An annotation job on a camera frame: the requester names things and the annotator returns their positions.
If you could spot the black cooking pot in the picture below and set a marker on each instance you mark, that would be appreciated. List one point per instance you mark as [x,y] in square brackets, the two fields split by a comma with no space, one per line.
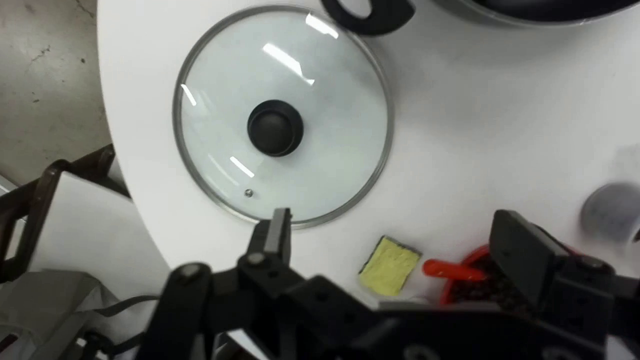
[380,19]

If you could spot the yellow green sponge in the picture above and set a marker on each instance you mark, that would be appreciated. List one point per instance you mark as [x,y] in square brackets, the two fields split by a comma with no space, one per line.
[391,267]

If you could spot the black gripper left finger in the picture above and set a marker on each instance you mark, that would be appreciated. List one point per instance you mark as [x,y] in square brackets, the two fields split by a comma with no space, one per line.
[272,237]

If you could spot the red plastic bowl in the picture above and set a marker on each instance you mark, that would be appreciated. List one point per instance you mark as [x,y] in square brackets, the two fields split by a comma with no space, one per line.
[452,270]

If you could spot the dark wooden chair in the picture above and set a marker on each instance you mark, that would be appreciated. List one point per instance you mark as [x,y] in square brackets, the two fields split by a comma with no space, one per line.
[33,201]

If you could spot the glass pot lid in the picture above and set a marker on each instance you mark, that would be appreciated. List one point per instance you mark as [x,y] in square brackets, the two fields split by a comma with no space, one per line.
[274,128]

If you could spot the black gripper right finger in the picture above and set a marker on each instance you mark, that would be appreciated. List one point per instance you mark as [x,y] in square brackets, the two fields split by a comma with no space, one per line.
[527,257]

